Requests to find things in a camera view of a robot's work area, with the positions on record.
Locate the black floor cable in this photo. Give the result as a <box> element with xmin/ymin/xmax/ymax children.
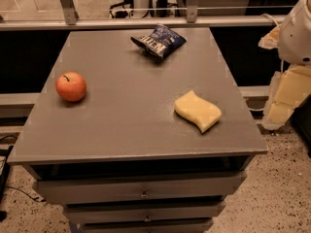
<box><xmin>0</xmin><ymin>134</ymin><xmax>47</xmax><ymax>204</ymax></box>

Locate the metal railing frame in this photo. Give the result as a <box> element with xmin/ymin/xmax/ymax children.
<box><xmin>0</xmin><ymin>0</ymin><xmax>297</xmax><ymax>31</ymax></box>

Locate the grey drawer cabinet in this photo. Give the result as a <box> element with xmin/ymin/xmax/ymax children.
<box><xmin>9</xmin><ymin>28</ymin><xmax>267</xmax><ymax>233</ymax></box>

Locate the white cable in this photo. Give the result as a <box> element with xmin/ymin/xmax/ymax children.
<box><xmin>261</xmin><ymin>13</ymin><xmax>280</xmax><ymax>27</ymax></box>

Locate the blue snack bag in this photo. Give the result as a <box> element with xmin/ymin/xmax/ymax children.
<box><xmin>131</xmin><ymin>24</ymin><xmax>187</xmax><ymax>61</ymax></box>

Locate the red apple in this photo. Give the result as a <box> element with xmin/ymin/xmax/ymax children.
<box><xmin>55</xmin><ymin>72</ymin><xmax>86</xmax><ymax>102</ymax></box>

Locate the black office chair base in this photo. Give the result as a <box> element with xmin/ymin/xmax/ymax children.
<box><xmin>109</xmin><ymin>0</ymin><xmax>133</xmax><ymax>18</ymax></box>

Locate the yellow wavy sponge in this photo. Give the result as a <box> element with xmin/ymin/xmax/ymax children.
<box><xmin>174</xmin><ymin>90</ymin><xmax>222</xmax><ymax>133</ymax></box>

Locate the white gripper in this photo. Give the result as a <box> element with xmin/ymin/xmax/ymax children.
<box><xmin>258</xmin><ymin>0</ymin><xmax>311</xmax><ymax>130</ymax></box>

